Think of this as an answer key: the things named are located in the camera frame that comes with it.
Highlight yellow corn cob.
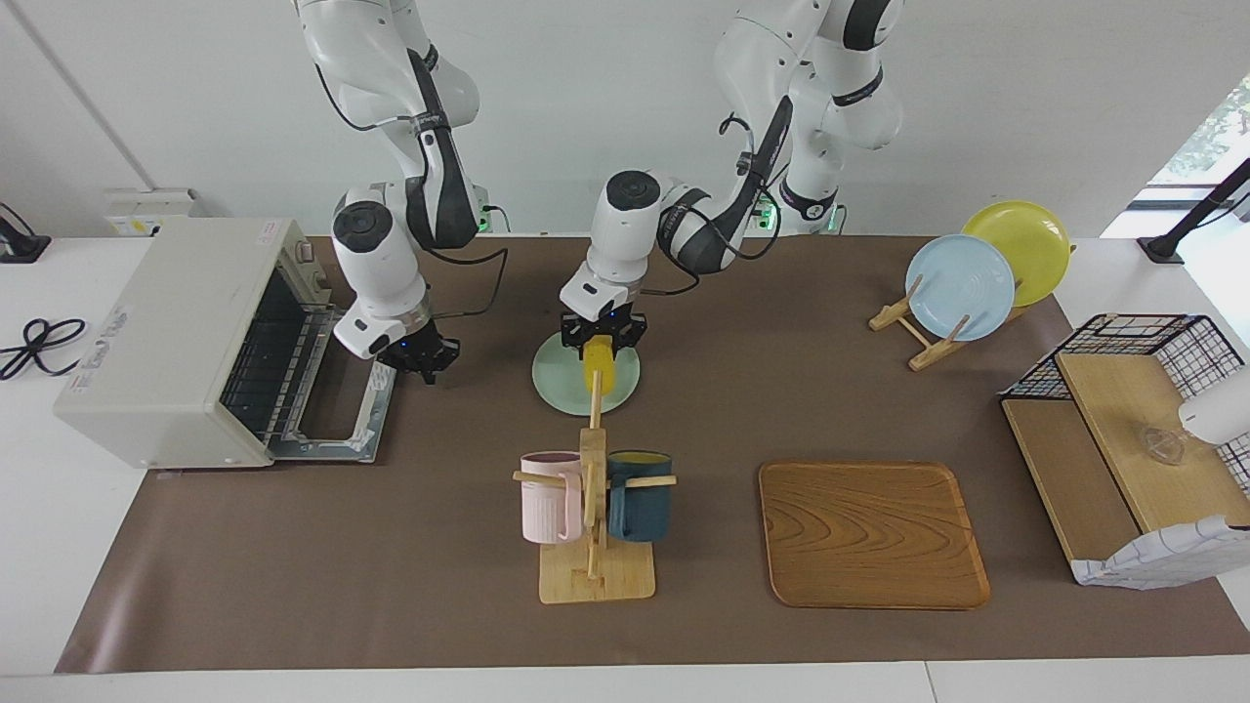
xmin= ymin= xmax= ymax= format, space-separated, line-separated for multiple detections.
xmin=583 ymin=335 xmax=617 ymax=397

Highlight pale green plate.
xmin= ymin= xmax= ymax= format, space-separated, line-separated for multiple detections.
xmin=531 ymin=330 xmax=643 ymax=418

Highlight toaster oven glass door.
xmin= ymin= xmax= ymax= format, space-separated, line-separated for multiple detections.
xmin=269 ymin=310 xmax=398 ymax=463

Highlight beige toaster oven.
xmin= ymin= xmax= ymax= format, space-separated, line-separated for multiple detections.
xmin=54 ymin=217 xmax=338 ymax=471

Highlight pink mug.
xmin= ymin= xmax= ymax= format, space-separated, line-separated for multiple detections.
xmin=520 ymin=451 xmax=585 ymax=545

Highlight dark blue mug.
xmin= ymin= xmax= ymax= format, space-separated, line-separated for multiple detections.
xmin=605 ymin=450 xmax=675 ymax=543

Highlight brown table mat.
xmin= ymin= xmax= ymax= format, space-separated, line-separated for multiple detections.
xmin=54 ymin=234 xmax=1250 ymax=675

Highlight wooden mug rack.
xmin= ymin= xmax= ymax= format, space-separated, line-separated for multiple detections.
xmin=513 ymin=369 xmax=678 ymax=604

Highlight wooden plate rack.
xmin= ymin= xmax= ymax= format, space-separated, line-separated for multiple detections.
xmin=868 ymin=244 xmax=1078 ymax=372

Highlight brown wooden tray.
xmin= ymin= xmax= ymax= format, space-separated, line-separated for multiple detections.
xmin=759 ymin=461 xmax=991 ymax=611

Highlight light blue plate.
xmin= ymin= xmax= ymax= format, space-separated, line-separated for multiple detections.
xmin=905 ymin=235 xmax=1017 ymax=342

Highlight yellow plate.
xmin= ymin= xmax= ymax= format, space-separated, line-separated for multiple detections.
xmin=962 ymin=200 xmax=1072 ymax=309

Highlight light wooden stepped shelf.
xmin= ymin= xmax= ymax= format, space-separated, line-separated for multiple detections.
xmin=1001 ymin=351 xmax=1250 ymax=587

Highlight small clear glass piece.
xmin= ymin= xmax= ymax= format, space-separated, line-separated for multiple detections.
xmin=1138 ymin=422 xmax=1189 ymax=466

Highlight black clamp stand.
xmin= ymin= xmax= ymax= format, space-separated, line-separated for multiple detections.
xmin=1138 ymin=156 xmax=1250 ymax=265

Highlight white checked cloth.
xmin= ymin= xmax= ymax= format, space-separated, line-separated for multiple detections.
xmin=1071 ymin=515 xmax=1250 ymax=591

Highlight white rounded device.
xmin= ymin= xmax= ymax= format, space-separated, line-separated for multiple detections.
xmin=1178 ymin=364 xmax=1250 ymax=447

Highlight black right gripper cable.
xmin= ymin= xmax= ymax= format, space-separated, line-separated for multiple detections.
xmin=425 ymin=246 xmax=510 ymax=319

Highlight oven wire rack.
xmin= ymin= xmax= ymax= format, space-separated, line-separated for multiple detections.
xmin=220 ymin=271 xmax=339 ymax=442

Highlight white wall socket box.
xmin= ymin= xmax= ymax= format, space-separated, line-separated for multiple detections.
xmin=104 ymin=187 xmax=208 ymax=238

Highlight black coiled cable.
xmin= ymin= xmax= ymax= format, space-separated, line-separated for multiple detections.
xmin=0 ymin=317 xmax=89 ymax=382

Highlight black table mount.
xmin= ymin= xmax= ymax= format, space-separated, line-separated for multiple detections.
xmin=0 ymin=202 xmax=52 ymax=265

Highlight black wire basket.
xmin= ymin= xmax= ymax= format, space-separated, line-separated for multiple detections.
xmin=998 ymin=312 xmax=1250 ymax=489

